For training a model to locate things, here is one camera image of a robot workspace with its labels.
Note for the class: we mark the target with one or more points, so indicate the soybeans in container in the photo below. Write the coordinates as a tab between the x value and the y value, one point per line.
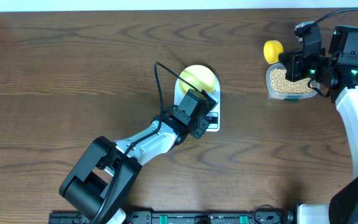
281	85

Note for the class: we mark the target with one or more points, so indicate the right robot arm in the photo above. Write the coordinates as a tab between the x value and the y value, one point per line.
337	70

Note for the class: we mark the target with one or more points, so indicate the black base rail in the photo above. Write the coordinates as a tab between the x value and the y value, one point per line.
260	216

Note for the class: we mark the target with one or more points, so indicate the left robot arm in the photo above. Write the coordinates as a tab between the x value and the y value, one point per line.
103	176

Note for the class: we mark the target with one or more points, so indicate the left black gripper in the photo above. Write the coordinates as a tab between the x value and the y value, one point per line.
199	125

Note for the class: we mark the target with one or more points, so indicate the clear plastic container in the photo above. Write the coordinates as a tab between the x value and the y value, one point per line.
282	96

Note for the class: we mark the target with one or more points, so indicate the pale yellow bowl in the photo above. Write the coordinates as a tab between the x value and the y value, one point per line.
200	77

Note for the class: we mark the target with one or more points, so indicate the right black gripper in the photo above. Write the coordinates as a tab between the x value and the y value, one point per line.
292	64

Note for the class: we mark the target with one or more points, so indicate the yellow measuring scoop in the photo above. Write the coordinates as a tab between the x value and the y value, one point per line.
272	49

